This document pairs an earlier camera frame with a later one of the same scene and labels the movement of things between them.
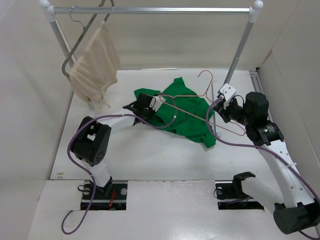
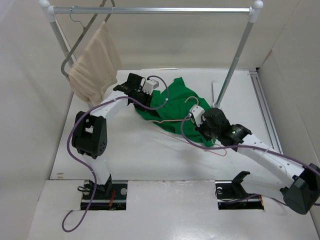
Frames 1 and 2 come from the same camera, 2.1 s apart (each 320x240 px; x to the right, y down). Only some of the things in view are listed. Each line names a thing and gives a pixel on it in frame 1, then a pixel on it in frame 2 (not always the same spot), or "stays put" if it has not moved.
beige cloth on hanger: [96, 73] stays put
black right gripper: [219, 108] -> [200, 130]
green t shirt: [184, 112] stays put
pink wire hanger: [231, 121] -> [154, 121]
